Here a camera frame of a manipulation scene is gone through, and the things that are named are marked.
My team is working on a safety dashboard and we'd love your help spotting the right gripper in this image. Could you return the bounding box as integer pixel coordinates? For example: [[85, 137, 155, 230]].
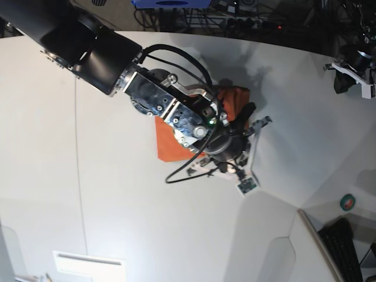
[[186, 102, 272, 182]]

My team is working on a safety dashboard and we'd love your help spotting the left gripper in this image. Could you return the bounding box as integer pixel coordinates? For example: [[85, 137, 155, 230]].
[[323, 48, 372, 94]]

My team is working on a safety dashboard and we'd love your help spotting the orange t-shirt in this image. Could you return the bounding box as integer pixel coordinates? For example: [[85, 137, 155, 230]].
[[155, 86, 250, 162]]

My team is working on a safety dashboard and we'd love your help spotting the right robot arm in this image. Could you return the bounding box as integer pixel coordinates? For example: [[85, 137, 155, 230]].
[[1, 1, 271, 185]]

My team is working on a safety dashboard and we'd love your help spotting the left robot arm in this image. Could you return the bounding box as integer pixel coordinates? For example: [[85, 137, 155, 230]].
[[324, 1, 375, 99]]

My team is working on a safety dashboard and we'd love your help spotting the black power strip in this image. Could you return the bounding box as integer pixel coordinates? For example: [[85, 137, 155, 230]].
[[226, 18, 283, 31]]

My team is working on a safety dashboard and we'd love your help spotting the green tape roll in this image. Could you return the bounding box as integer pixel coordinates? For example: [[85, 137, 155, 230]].
[[340, 194, 356, 212]]

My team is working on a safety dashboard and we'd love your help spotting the black keyboard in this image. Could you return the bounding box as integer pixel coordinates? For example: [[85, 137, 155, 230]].
[[318, 218, 363, 282]]

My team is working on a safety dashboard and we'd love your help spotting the blue box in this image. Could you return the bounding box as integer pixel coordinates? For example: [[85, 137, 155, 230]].
[[131, 0, 219, 9]]

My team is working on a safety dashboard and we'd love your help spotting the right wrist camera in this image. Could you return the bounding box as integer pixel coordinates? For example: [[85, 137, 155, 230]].
[[237, 176, 259, 196]]

